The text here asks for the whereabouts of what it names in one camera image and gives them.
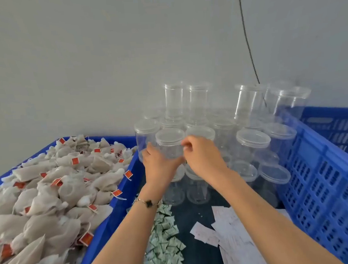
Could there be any person's left hand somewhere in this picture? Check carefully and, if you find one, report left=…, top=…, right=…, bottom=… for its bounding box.
left=138, top=141, right=188, bottom=200

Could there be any person's right hand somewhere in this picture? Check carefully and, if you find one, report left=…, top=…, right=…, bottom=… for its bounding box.
left=181, top=133, right=231, bottom=187

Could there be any clear jar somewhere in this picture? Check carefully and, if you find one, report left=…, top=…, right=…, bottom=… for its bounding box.
left=155, top=127, right=189, bottom=163

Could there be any group of lidded jars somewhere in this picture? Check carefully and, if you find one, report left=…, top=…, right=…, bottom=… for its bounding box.
left=130, top=72, right=320, bottom=218

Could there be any pile of green desiccant packets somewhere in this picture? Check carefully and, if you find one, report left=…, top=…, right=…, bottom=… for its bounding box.
left=134, top=201, right=189, bottom=264

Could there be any pile of white label papers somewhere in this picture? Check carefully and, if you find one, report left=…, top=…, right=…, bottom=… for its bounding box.
left=187, top=199, right=297, bottom=264

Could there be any pile of tea bags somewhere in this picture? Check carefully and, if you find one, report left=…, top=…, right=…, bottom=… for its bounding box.
left=0, top=130, right=142, bottom=264

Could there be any blue slatted crate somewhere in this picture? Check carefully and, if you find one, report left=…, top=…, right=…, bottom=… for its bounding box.
left=271, top=103, right=348, bottom=264

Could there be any person's right forearm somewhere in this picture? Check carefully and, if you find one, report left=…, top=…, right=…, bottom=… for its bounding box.
left=211, top=158, right=345, bottom=264

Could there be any person's left forearm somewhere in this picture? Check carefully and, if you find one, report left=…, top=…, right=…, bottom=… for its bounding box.
left=73, top=191, right=171, bottom=264

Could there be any blue plastic tray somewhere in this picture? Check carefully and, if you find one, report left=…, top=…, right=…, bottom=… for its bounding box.
left=0, top=133, right=153, bottom=264

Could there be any thin beaded bracelet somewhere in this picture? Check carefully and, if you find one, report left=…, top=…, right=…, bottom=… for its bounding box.
left=132, top=194, right=159, bottom=210

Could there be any black cable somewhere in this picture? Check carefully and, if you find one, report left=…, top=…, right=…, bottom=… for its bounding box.
left=237, top=0, right=267, bottom=108

